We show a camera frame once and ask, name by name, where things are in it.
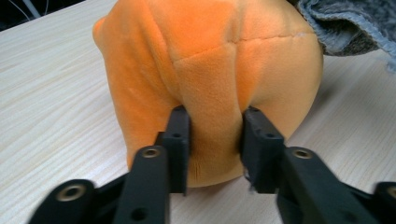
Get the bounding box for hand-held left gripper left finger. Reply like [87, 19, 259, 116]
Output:
[113, 105, 191, 224]

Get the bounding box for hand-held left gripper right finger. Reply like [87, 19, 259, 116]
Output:
[240, 106, 379, 224]

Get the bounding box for orange plush toy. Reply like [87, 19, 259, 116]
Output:
[92, 0, 325, 189]

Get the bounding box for grey cloth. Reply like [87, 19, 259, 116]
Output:
[288, 0, 396, 74]

